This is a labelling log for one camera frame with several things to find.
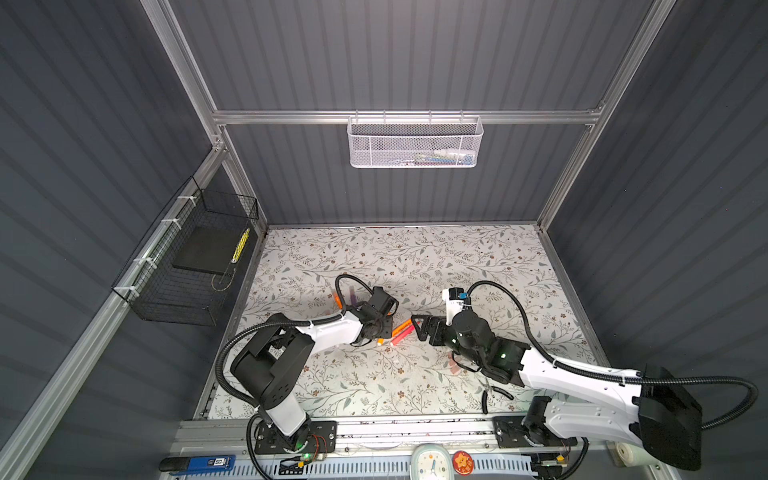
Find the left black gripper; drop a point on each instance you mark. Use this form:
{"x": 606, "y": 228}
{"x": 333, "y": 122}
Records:
{"x": 387, "y": 327}

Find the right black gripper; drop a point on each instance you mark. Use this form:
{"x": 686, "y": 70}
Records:
{"x": 439, "y": 323}

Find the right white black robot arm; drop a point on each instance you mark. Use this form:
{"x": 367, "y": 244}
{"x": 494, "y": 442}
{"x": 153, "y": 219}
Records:
{"x": 650, "y": 408}

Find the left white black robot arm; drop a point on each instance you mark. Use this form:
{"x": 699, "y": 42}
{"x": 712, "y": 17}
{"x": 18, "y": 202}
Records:
{"x": 269, "y": 365}

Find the translucent pink caps near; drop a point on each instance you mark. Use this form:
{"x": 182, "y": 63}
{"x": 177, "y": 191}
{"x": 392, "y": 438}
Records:
{"x": 454, "y": 368}

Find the yellow highlighter pen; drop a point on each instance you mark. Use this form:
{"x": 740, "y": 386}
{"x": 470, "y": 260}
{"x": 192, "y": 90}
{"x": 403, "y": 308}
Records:
{"x": 242, "y": 242}

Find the floral patterned table mat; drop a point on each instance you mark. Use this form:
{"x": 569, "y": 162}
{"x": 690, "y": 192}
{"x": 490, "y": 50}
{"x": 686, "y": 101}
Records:
{"x": 519, "y": 287}

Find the white analog clock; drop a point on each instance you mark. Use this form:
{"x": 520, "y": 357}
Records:
{"x": 431, "y": 462}

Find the red round badge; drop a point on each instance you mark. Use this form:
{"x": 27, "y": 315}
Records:
{"x": 463, "y": 463}

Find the items in white basket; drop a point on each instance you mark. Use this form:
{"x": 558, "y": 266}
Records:
{"x": 437, "y": 158}

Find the black pad in basket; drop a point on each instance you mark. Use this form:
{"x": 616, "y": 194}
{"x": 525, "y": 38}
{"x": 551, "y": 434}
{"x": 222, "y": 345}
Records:
{"x": 207, "y": 250}

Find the white tape roll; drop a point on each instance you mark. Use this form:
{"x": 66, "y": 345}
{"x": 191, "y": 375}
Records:
{"x": 633, "y": 455}

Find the blue black tool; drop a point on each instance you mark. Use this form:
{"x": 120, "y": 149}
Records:
{"x": 197, "y": 465}

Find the black handled pliers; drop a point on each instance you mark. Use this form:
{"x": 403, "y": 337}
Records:
{"x": 488, "y": 392}

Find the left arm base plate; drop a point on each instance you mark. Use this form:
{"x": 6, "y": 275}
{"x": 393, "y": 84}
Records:
{"x": 312, "y": 436}

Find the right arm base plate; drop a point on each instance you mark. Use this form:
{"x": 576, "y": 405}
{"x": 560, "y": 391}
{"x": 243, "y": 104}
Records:
{"x": 510, "y": 432}

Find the white wire mesh basket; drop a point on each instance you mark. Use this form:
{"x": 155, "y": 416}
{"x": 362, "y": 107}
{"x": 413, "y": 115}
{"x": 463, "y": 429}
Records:
{"x": 374, "y": 142}

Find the black wire basket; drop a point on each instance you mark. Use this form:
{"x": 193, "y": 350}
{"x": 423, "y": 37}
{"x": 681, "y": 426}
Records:
{"x": 157, "y": 292}

